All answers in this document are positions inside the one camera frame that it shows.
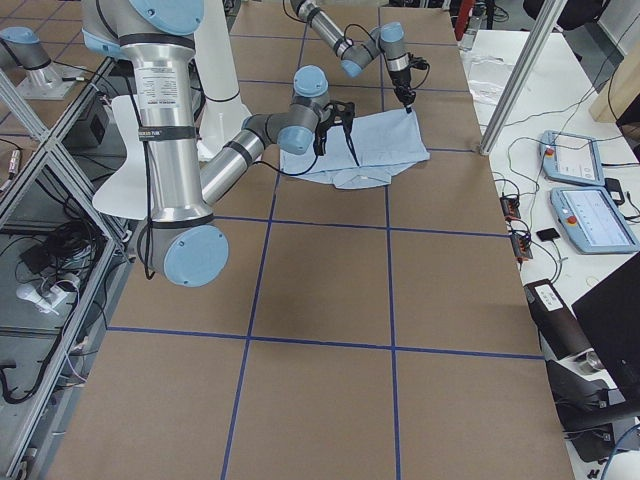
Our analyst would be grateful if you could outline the aluminium frame post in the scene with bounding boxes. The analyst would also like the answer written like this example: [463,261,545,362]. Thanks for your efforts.
[478,0,567,156]

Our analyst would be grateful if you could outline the lower teach pendant tablet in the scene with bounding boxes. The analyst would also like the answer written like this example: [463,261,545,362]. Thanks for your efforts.
[549,187,639,255]

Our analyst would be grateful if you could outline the black monitor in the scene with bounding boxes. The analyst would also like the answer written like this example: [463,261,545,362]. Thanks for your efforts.
[572,255,639,399]

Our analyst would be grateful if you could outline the clear plastic bag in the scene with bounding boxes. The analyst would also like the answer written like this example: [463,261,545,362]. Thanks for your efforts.
[461,51,514,105]

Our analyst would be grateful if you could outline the small black phone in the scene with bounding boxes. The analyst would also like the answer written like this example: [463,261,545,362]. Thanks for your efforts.
[536,228,560,242]

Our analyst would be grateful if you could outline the light blue button shirt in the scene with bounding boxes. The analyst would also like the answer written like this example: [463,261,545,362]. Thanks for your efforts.
[280,108,430,190]

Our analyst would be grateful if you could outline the upper teach pendant tablet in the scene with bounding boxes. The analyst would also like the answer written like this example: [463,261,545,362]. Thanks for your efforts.
[540,130,605,186]

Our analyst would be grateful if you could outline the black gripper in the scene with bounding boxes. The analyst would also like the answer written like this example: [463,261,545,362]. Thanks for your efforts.
[391,68,416,111]
[313,100,356,156]

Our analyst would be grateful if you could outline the teach pendant tablet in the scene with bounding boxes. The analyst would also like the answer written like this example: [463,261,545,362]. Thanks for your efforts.
[549,187,639,255]
[540,130,605,186]

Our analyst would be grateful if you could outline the black cylindrical device with label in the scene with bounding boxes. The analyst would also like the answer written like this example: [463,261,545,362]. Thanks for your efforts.
[523,279,592,359]

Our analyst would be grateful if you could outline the white power strip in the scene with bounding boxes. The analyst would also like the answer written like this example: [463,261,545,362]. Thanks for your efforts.
[16,280,79,315]

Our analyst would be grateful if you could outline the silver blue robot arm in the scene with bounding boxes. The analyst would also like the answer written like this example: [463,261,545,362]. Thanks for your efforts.
[290,1,429,113]
[81,1,338,287]

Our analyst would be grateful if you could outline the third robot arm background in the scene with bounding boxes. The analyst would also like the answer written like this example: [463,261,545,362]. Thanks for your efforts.
[1,26,76,100]

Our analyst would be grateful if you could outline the orange circuit board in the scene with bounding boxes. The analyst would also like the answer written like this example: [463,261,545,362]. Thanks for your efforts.
[500,196,521,221]

